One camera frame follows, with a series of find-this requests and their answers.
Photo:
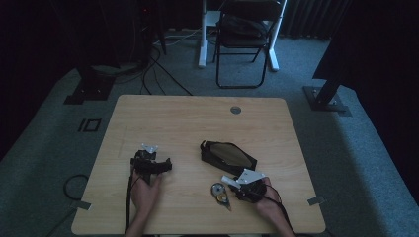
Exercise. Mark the correction tape dispenser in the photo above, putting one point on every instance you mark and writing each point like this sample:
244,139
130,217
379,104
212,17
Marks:
220,194

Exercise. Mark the black floor tape marks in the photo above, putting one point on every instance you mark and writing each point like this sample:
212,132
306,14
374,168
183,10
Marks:
89,125

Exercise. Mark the dark curtain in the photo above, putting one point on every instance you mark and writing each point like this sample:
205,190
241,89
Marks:
313,16

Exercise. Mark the person's left hand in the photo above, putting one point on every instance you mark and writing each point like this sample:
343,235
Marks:
145,194

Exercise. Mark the grey table grommet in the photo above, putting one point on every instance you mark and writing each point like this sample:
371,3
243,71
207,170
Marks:
235,110

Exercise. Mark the black folding chair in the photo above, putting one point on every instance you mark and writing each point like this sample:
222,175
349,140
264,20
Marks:
242,42

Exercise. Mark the person's right hand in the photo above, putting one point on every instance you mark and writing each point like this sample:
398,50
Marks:
268,204

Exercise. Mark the black stand with metal base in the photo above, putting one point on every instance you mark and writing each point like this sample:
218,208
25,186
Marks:
324,98

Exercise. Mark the white desk leg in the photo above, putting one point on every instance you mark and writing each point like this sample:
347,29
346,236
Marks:
273,56
203,42

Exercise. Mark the dark bag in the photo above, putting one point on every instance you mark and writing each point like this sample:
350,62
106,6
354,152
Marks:
243,26

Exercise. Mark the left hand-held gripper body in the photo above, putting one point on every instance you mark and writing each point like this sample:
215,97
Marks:
146,165

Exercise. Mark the black stand base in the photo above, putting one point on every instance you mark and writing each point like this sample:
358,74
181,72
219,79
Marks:
89,89

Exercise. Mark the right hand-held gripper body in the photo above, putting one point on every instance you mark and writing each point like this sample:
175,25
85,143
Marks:
252,184

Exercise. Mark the black pencil case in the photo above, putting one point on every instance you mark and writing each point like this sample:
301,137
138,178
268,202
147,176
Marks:
227,157

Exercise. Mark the grey tape piece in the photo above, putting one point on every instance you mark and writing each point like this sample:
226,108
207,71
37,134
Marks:
315,200
84,205

